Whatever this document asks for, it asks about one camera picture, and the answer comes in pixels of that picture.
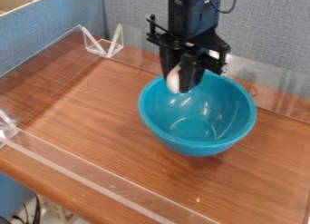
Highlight blue plastic bowl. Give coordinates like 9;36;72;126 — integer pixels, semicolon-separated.
137;72;256;158

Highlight clear acrylic front barrier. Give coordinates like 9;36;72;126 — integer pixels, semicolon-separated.
0;110;219;224

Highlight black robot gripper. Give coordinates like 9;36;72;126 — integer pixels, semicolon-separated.
147;0;231;93

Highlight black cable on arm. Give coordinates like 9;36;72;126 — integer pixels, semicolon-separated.
207;0;237;15

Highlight clear acrylic corner bracket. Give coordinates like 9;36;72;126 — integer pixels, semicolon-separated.
81;24;124;58

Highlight black cables under table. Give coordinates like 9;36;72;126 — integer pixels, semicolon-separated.
0;194;42;224

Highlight clear acrylic back barrier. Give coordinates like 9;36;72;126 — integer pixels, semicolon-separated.
123;24;310;99

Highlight white brown toy mushroom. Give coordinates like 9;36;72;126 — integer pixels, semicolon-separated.
163;49;225;93

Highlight clear acrylic barrier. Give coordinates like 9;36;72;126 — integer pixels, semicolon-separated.
123;24;310;99
0;110;219;224

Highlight blue partition with wooden shelf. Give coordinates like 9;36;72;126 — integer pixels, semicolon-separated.
0;0;107;77

